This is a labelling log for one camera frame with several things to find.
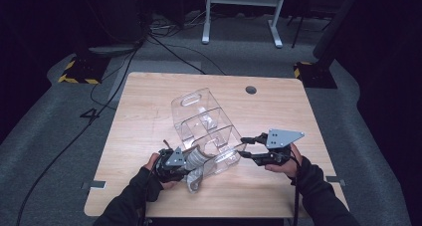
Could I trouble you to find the black yellow striped base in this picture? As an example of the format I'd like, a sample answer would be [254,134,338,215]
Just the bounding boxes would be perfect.
[57,55,110,86]
[293,61,337,90]

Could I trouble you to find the person's right hand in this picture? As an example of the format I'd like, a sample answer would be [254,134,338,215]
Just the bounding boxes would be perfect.
[264,142,304,179]

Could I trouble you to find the grey round stand base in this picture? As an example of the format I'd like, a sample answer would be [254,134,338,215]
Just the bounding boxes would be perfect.
[88,44,140,58]

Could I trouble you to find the clear acrylic divided organizer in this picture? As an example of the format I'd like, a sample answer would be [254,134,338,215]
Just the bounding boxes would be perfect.
[170,87,247,179]

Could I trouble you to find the person's left hand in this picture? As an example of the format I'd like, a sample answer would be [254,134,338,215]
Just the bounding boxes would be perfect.
[142,152,180,191]

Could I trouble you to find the long black floor cable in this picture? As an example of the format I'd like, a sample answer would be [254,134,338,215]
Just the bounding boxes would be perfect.
[15,48,140,226]

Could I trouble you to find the tangle of floor cables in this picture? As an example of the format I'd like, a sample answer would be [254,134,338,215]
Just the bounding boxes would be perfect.
[147,10,208,33]

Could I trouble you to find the dark grey pole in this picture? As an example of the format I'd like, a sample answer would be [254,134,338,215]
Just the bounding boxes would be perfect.
[313,0,362,61]

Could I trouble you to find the right hand-held gripper black cable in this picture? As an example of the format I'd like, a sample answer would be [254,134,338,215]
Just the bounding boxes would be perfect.
[288,150,302,226]

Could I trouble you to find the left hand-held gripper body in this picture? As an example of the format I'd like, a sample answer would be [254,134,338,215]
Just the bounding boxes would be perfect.
[153,146,191,183]

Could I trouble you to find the grey metal table bracket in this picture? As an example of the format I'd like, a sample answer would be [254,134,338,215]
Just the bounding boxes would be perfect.
[325,175,346,187]
[81,180,107,190]

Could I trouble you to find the thin black tripod legs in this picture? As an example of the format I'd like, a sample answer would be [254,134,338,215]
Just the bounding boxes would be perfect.
[291,15,312,50]

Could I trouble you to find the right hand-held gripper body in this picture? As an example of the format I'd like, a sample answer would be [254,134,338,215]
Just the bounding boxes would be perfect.
[260,128,306,167]

